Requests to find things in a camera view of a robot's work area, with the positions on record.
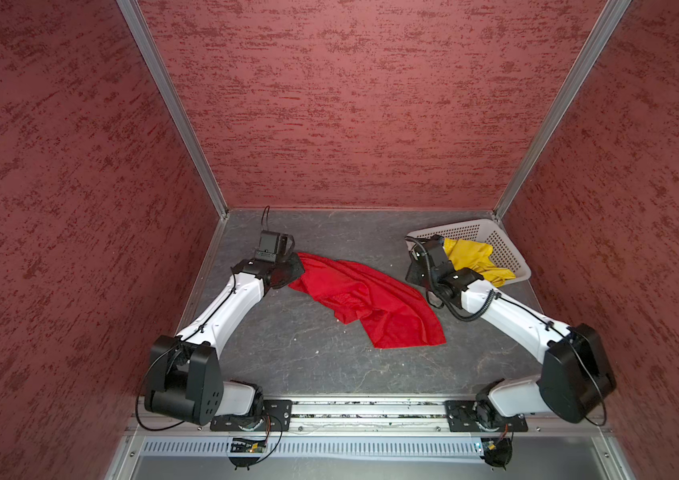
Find corner aluminium post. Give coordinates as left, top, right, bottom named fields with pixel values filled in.
left=117, top=0, right=230, bottom=221
left=493, top=0, right=631, bottom=222

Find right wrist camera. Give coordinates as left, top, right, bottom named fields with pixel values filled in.
left=413, top=235, right=455, bottom=280

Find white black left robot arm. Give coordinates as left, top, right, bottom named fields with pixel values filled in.
left=136, top=253, right=305, bottom=427

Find left corner aluminium post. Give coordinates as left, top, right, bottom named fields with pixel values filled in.
left=117, top=0, right=230, bottom=221

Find red shorts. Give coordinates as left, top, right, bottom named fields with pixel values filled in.
left=291, top=252, right=447, bottom=349

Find right corner aluminium post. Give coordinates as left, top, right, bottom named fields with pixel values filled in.
left=493, top=0, right=631, bottom=222

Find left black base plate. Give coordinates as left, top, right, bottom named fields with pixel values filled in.
left=209, top=399, right=294, bottom=433

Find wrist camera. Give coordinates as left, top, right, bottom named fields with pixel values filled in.
left=413, top=235, right=455, bottom=280
left=255, top=230, right=295, bottom=263

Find small circuit board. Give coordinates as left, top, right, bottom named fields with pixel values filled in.
left=230, top=438, right=268, bottom=455
left=481, top=438, right=497, bottom=456

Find white plastic laundry basket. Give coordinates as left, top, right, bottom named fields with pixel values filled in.
left=409, top=219, right=531, bottom=284

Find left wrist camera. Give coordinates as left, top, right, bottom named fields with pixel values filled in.
left=255, top=230, right=295, bottom=263

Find right small circuit board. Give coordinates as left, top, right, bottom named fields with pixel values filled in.
left=481, top=438, right=497, bottom=456

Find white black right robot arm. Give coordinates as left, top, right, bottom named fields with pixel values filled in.
left=407, top=252, right=617, bottom=432

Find white slotted cable duct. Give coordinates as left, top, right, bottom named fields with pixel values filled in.
left=140, top=436, right=483, bottom=462

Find yellow shorts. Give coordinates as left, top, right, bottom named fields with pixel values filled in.
left=443, top=238, right=515, bottom=287

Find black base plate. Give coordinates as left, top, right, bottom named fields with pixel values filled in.
left=443, top=400, right=529, bottom=434
left=209, top=399, right=294, bottom=433

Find left small circuit board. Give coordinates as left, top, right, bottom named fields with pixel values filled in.
left=230, top=438, right=268, bottom=455

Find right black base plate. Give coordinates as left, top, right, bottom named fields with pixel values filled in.
left=443, top=400, right=529, bottom=434

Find aluminium front rail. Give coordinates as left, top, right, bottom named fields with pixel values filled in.
left=125, top=395, right=613, bottom=439

